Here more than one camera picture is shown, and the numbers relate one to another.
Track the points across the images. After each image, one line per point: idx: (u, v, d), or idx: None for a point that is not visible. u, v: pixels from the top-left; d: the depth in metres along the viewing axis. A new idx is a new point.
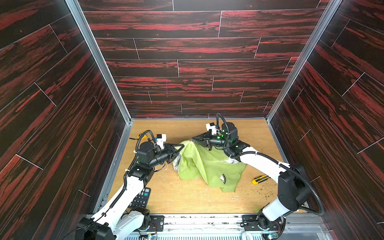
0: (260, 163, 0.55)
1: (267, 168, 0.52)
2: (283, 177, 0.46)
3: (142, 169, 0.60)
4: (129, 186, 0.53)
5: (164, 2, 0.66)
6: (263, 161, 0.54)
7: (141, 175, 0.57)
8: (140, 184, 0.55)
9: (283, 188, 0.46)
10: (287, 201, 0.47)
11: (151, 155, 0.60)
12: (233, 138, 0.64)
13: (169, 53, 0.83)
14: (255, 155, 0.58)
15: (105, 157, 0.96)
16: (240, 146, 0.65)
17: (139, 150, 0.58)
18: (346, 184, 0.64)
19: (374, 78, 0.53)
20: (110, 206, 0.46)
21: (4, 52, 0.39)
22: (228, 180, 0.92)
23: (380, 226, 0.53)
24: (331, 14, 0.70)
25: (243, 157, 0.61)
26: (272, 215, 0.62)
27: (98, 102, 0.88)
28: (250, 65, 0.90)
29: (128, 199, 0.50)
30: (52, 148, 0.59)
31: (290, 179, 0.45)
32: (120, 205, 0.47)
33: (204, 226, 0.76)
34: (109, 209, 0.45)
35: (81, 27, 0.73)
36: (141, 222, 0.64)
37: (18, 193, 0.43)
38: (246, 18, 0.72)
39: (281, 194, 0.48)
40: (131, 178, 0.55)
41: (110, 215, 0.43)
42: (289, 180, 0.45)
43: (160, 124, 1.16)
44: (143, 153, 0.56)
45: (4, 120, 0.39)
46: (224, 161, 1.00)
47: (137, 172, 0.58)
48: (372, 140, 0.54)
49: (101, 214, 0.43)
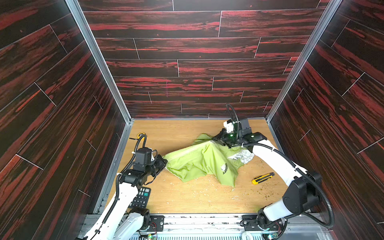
0: (275, 160, 0.51)
1: (281, 168, 0.49)
2: (296, 182, 0.43)
3: (136, 172, 0.57)
4: (122, 194, 0.50)
5: (164, 2, 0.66)
6: (281, 162, 0.50)
7: (134, 178, 0.54)
8: (134, 190, 0.52)
9: (291, 191, 0.45)
10: (291, 205, 0.47)
11: (147, 158, 0.62)
12: (245, 130, 0.64)
13: (169, 53, 0.83)
14: (272, 151, 0.53)
15: (105, 157, 0.96)
16: (256, 137, 0.60)
17: (138, 151, 0.59)
18: (346, 184, 0.63)
19: (375, 78, 0.53)
20: (104, 222, 0.43)
21: (4, 52, 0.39)
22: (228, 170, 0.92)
23: (380, 226, 0.53)
24: (331, 14, 0.69)
25: (255, 148, 0.58)
26: (272, 216, 0.62)
27: (98, 102, 0.88)
28: (250, 65, 0.90)
29: (122, 210, 0.48)
30: (52, 148, 0.59)
31: (302, 186, 0.42)
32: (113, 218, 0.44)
33: (204, 226, 0.76)
34: (102, 225, 0.43)
35: (82, 27, 0.73)
36: (141, 223, 0.64)
37: (18, 193, 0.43)
38: (246, 18, 0.72)
39: (286, 196, 0.48)
40: (124, 186, 0.52)
41: (105, 231, 0.41)
42: (301, 186, 0.42)
43: (160, 125, 1.16)
44: (142, 154, 0.58)
45: (5, 119, 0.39)
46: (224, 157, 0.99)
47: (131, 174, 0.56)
48: (372, 140, 0.54)
49: (95, 232, 0.41)
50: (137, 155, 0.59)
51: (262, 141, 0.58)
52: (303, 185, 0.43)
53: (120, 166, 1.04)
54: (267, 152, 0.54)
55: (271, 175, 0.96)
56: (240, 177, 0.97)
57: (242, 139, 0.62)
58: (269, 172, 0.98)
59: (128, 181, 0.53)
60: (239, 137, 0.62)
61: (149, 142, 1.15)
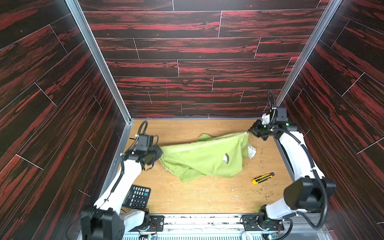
0: (297, 155, 0.49)
1: (301, 163, 0.47)
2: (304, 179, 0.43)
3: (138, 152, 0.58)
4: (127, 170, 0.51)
5: (164, 2, 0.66)
6: (303, 160, 0.47)
7: (137, 157, 0.56)
8: (137, 167, 0.54)
9: (294, 186, 0.46)
10: (288, 199, 0.49)
11: (150, 142, 0.66)
12: (280, 118, 0.62)
13: (169, 53, 0.83)
14: (299, 145, 0.50)
15: (105, 157, 0.96)
16: None
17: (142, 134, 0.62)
18: (346, 185, 0.63)
19: (374, 78, 0.53)
20: (112, 191, 0.45)
21: (4, 52, 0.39)
22: (230, 159, 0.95)
23: (380, 226, 0.53)
24: (331, 14, 0.69)
25: (285, 138, 0.54)
26: (272, 213, 0.63)
27: (98, 102, 0.88)
28: (250, 65, 0.90)
29: (127, 182, 0.49)
30: (52, 148, 0.59)
31: (308, 186, 0.42)
32: (121, 188, 0.46)
33: (204, 226, 0.76)
34: (110, 194, 0.44)
35: (81, 27, 0.73)
36: (141, 220, 0.64)
37: (18, 193, 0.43)
38: (246, 18, 0.72)
39: (288, 191, 0.49)
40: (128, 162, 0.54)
41: (113, 199, 0.43)
42: (306, 185, 0.42)
43: (159, 125, 1.16)
44: (145, 137, 0.62)
45: (5, 120, 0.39)
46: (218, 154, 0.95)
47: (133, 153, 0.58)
48: (372, 140, 0.54)
49: (104, 201, 0.43)
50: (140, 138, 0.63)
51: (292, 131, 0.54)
52: (310, 185, 0.42)
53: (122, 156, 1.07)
54: (294, 144, 0.51)
55: (271, 175, 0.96)
56: (240, 177, 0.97)
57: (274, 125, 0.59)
58: (269, 172, 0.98)
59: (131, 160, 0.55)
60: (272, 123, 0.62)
61: None
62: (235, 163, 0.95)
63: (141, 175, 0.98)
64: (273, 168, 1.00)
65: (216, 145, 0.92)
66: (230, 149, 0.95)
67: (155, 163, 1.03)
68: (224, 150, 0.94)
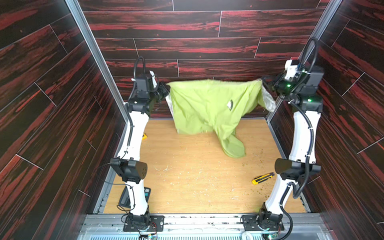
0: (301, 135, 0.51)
1: (301, 145, 0.50)
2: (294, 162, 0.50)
3: (141, 99, 0.57)
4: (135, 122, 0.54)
5: (164, 2, 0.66)
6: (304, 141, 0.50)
7: (142, 106, 0.55)
8: (144, 117, 0.56)
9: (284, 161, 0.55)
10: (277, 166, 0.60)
11: (149, 84, 0.59)
12: (308, 86, 0.52)
13: (169, 53, 0.83)
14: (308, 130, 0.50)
15: (105, 157, 0.97)
16: (312, 102, 0.50)
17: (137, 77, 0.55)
18: (346, 185, 0.63)
19: (374, 78, 0.53)
20: (128, 144, 0.52)
21: (5, 53, 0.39)
22: (234, 106, 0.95)
23: (380, 226, 0.53)
24: (331, 14, 0.69)
25: (300, 118, 0.51)
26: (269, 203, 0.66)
27: (98, 102, 0.88)
28: (250, 65, 0.90)
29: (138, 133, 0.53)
30: (52, 148, 0.59)
31: (296, 167, 0.50)
32: (135, 140, 0.52)
33: (204, 226, 0.76)
34: (128, 146, 0.51)
35: (81, 27, 0.73)
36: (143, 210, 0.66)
37: (18, 193, 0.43)
38: (246, 18, 0.72)
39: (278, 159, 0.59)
40: (133, 114, 0.55)
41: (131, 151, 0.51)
42: (294, 165, 0.50)
43: (159, 125, 1.16)
44: (142, 82, 0.55)
45: (5, 120, 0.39)
46: (224, 100, 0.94)
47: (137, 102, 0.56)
48: (372, 140, 0.54)
49: (124, 152, 0.51)
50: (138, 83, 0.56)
51: (308, 112, 0.50)
52: (298, 166, 0.50)
53: None
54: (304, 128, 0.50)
55: (271, 175, 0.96)
56: (240, 177, 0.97)
57: (296, 96, 0.53)
58: (269, 172, 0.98)
59: (136, 109, 0.55)
60: (295, 91, 0.54)
61: (149, 142, 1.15)
62: (234, 115, 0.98)
63: None
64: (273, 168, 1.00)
65: (225, 89, 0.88)
66: (235, 96, 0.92)
67: (155, 163, 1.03)
68: (230, 96, 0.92)
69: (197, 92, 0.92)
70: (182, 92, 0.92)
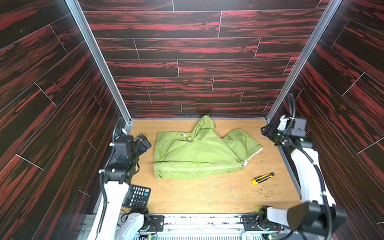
0: (307, 174, 0.45)
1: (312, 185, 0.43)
2: (310, 202, 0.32)
3: (120, 165, 0.50)
4: (111, 195, 0.44)
5: (164, 2, 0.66)
6: (314, 182, 0.43)
7: (121, 173, 0.48)
8: (123, 188, 0.46)
9: (301, 207, 0.42)
10: (293, 220, 0.45)
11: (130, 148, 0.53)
12: (297, 131, 0.56)
13: (169, 53, 0.83)
14: (311, 165, 0.46)
15: (106, 157, 0.97)
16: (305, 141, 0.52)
17: (116, 142, 0.50)
18: (346, 185, 0.63)
19: (374, 78, 0.53)
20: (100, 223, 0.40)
21: (5, 53, 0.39)
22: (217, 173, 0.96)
23: (380, 226, 0.53)
24: (331, 14, 0.69)
25: (297, 154, 0.51)
26: (271, 217, 0.63)
27: (98, 102, 0.88)
28: (250, 65, 0.90)
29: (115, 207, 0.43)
30: (52, 148, 0.59)
31: (314, 212, 0.39)
32: (109, 219, 0.41)
33: (204, 226, 0.76)
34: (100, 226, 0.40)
35: (82, 27, 0.73)
36: (141, 224, 0.64)
37: (18, 193, 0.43)
38: (246, 18, 0.72)
39: (295, 208, 0.45)
40: (111, 184, 0.46)
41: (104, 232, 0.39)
42: (312, 209, 0.39)
43: (159, 125, 1.16)
44: (122, 146, 0.50)
45: (4, 120, 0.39)
46: (209, 168, 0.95)
47: (115, 169, 0.49)
48: (372, 140, 0.54)
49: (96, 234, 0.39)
50: (117, 147, 0.50)
51: (305, 149, 0.50)
52: (317, 209, 0.39)
53: (111, 84, 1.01)
54: (306, 163, 0.47)
55: (271, 175, 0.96)
56: (240, 177, 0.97)
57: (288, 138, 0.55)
58: (269, 172, 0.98)
59: (114, 177, 0.47)
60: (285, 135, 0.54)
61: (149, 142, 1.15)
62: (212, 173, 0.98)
63: (141, 175, 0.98)
64: (273, 168, 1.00)
65: (210, 171, 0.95)
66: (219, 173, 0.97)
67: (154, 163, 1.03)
68: (215, 171, 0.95)
69: (183, 174, 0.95)
70: (169, 175, 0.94)
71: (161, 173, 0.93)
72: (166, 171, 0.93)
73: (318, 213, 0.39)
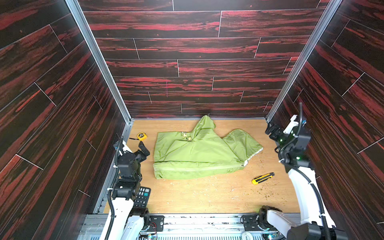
0: (305, 194, 0.45)
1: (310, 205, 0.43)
2: (310, 225, 0.39)
3: (126, 183, 0.55)
4: (118, 210, 0.48)
5: (164, 2, 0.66)
6: (313, 202, 0.43)
7: (128, 190, 0.53)
8: (129, 203, 0.51)
9: (300, 229, 0.41)
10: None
11: (132, 167, 0.55)
12: (296, 147, 0.54)
13: (169, 53, 0.83)
14: (309, 184, 0.46)
15: (105, 157, 0.97)
16: (302, 161, 0.52)
17: (120, 164, 0.53)
18: (346, 185, 0.63)
19: (374, 78, 0.53)
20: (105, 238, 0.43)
21: (4, 52, 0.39)
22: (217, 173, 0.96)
23: (380, 226, 0.53)
24: (331, 14, 0.69)
25: (294, 174, 0.51)
26: (272, 220, 0.62)
27: (98, 102, 0.88)
28: (250, 65, 0.90)
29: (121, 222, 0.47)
30: (52, 148, 0.59)
31: (315, 235, 0.38)
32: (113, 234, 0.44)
33: (204, 226, 0.76)
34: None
35: (82, 27, 0.73)
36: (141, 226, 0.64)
37: (18, 193, 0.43)
38: (246, 18, 0.72)
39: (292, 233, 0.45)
40: (118, 202, 0.50)
41: None
42: (311, 232, 0.38)
43: (159, 125, 1.16)
44: (126, 167, 0.52)
45: (5, 120, 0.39)
46: (209, 168, 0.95)
47: (123, 187, 0.54)
48: (372, 140, 0.54)
49: None
50: (121, 168, 0.52)
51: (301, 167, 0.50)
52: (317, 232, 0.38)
53: (111, 84, 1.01)
54: (304, 183, 0.47)
55: (271, 175, 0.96)
56: (240, 177, 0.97)
57: (285, 155, 0.56)
58: (269, 172, 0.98)
59: (122, 193, 0.52)
60: (284, 150, 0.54)
61: (149, 142, 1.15)
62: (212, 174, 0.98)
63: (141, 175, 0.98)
64: (273, 168, 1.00)
65: (210, 171, 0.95)
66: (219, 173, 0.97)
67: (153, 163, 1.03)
68: (215, 171, 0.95)
69: (183, 174, 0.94)
70: (168, 175, 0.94)
71: (161, 173, 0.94)
72: (166, 171, 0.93)
73: (319, 236, 0.37)
